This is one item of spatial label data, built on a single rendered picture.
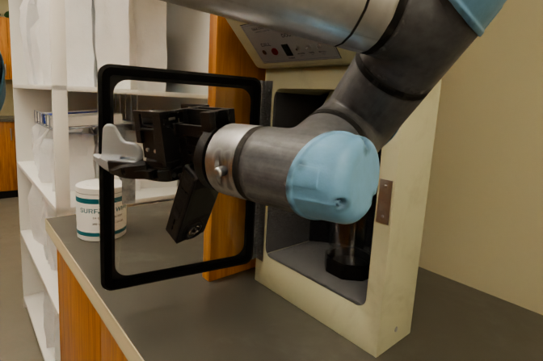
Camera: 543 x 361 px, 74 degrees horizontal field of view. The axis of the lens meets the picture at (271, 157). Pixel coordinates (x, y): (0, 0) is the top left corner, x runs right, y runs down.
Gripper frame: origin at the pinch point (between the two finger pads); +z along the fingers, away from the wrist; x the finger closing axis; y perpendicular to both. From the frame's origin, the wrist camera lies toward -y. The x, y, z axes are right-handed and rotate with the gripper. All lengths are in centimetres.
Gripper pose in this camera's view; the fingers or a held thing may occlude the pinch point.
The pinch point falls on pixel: (129, 154)
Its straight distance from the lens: 54.9
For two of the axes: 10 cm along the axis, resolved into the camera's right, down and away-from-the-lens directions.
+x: -6.3, 2.3, -7.4
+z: -7.8, -1.2, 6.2
